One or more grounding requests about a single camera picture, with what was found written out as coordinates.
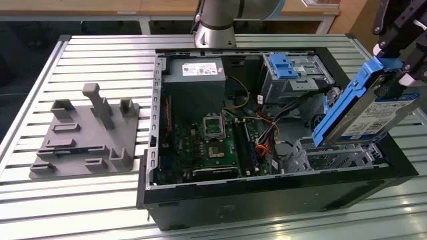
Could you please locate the metal socket cover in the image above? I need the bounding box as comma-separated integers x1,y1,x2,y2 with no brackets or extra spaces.
201,112,228,141

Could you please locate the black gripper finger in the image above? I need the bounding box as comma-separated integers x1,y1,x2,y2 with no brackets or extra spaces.
370,0,421,59
397,22,427,87

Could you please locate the black RAM slot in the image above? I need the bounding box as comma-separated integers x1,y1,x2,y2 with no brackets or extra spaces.
232,119,254,177

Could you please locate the hard disk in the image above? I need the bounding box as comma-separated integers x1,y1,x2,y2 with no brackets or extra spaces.
310,56,421,151

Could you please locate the metal optical drive cage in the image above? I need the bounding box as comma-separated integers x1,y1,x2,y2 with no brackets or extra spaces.
260,51,336,112

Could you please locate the wooden desk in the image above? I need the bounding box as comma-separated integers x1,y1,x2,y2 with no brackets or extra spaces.
0,0,341,35

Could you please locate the metal disk bay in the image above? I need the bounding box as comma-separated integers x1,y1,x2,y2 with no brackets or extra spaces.
281,136,390,174

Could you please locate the orange yellow thin wire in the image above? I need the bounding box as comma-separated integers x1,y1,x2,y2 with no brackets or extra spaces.
253,144,268,161

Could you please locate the black expansion card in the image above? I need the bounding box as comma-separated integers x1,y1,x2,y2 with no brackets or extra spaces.
181,166,240,181

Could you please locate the black power supply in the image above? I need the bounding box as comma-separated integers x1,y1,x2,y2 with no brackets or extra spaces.
162,57,228,111

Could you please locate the black case fan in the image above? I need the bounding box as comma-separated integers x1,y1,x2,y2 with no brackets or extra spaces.
308,112,326,132

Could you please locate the grey parts rack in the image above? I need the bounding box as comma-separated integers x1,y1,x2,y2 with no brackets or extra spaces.
27,83,142,180

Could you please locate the CPU socket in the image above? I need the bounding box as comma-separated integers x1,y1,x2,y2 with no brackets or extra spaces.
206,144,228,159

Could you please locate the black cable bundle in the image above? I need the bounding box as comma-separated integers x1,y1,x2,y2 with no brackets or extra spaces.
262,87,337,121

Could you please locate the black PC case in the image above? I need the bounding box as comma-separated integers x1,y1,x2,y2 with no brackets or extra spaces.
134,46,420,232

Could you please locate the green motherboard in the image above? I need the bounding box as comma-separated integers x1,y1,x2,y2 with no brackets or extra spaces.
158,109,277,181

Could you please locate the blue drive clip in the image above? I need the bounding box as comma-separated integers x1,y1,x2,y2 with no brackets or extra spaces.
268,53,300,80

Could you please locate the red yellow power wire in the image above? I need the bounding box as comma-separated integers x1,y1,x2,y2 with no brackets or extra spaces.
256,119,281,146

